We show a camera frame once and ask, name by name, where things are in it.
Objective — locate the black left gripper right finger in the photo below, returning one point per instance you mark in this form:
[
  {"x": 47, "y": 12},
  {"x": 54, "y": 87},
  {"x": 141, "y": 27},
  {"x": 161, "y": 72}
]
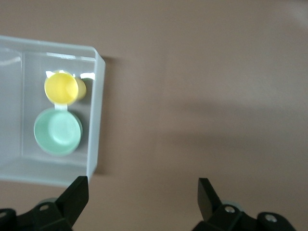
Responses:
[{"x": 211, "y": 209}]

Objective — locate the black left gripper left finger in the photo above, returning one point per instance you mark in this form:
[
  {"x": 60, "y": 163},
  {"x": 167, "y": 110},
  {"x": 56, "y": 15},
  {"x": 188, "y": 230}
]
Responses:
[{"x": 65, "y": 207}]

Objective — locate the mint green bowl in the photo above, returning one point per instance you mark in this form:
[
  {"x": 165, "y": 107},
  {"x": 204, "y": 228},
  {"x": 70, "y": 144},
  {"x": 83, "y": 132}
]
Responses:
[{"x": 57, "y": 132}]

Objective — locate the yellow cup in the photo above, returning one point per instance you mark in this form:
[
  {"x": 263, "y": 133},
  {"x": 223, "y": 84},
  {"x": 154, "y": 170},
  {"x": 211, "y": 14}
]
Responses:
[{"x": 61, "y": 87}]

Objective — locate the clear plastic bin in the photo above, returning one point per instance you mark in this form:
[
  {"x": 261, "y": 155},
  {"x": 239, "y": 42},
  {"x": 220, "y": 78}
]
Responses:
[{"x": 12, "y": 108}]

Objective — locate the brown table cover mat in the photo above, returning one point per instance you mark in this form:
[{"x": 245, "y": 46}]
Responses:
[{"x": 204, "y": 96}]

